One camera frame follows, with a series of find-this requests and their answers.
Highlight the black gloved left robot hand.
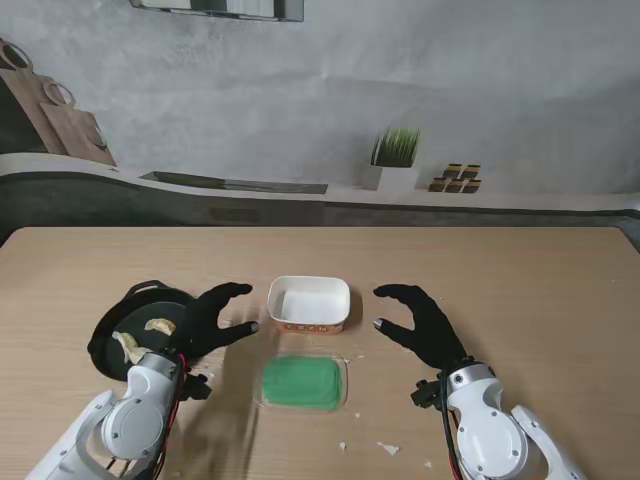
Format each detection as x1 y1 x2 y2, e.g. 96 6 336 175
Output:
174 282 260 362

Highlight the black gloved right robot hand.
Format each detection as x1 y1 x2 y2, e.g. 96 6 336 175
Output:
372 283 476 372

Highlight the white paper food container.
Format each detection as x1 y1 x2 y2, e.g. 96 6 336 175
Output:
267 275 351 337

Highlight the clear plastic lid green inside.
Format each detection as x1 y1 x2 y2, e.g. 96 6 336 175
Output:
255 352 350 414

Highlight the black cast iron pan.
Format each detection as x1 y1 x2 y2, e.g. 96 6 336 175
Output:
87 279 204 384

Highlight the grey built-in cooktop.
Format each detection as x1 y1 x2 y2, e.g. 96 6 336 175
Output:
138 170 330 196

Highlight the green plant in white pot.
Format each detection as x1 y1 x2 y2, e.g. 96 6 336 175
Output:
360 124 422 192

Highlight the small wooden cutting board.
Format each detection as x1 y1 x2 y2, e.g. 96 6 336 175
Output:
39 79 119 167

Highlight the large wooden cutting board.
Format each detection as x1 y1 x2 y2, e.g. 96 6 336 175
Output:
0 38 66 155

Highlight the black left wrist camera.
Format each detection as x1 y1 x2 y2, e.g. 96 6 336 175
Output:
182 372 210 401

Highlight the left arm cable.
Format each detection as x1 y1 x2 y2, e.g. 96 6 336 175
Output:
112 352 192 480

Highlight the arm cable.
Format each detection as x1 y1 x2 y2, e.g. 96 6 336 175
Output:
112 352 192 480
438 372 466 480

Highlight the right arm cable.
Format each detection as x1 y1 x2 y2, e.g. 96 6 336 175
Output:
438 372 466 480

